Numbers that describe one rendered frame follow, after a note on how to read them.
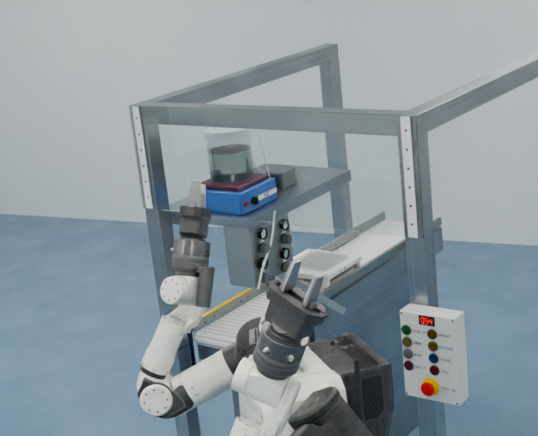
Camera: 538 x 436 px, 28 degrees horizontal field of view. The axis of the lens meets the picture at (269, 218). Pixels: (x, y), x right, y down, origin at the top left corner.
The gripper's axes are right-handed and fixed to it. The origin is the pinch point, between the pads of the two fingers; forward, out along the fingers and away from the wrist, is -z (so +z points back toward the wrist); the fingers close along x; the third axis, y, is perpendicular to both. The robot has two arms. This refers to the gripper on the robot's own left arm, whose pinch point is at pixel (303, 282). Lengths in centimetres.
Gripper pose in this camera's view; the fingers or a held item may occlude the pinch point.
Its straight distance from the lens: 192.4
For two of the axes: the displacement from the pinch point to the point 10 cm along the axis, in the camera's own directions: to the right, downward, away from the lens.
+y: 6.4, -1.6, 7.5
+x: -7.2, -4.7, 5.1
